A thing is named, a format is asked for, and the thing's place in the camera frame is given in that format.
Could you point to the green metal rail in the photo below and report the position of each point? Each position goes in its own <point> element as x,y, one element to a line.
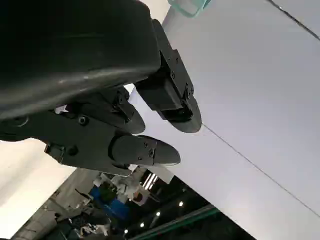
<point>180,221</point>

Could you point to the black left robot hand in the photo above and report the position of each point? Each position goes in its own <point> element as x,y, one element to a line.
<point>75,62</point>

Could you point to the blue bin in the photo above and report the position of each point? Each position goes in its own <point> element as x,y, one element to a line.
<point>112,207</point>

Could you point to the pale green mug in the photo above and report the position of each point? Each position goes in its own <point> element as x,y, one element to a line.
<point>190,7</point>

